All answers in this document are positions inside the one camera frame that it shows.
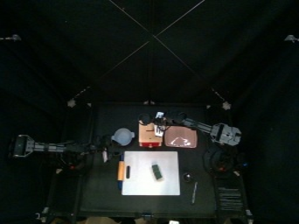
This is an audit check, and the light blue plastic bowl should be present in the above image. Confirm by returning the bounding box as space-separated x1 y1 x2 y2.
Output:
111 127 136 147

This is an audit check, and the black round cup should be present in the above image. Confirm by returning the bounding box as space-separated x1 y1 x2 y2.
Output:
137 113 153 125

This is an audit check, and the silver screwdriver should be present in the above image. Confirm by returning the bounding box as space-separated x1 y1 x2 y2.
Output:
191 181 199 206

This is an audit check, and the black label with white text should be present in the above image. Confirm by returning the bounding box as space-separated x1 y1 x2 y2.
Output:
216 186 244 212

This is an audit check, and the wooden box with red drawer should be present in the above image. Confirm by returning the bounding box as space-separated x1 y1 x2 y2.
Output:
137 121 164 149

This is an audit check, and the orange toy knife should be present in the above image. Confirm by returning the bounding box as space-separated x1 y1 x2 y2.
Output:
116 154 127 191

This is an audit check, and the thin white diagonal cord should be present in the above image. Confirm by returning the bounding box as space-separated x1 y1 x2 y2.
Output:
71 0 207 101
107 0 228 103

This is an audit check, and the green toy sushi roll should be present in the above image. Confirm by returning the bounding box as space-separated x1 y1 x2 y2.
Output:
151 164 164 182

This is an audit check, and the white plastic cutting board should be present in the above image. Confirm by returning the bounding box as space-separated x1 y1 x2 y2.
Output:
120 150 183 197

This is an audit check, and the small black round object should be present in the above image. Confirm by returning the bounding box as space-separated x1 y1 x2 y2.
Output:
181 172 193 184

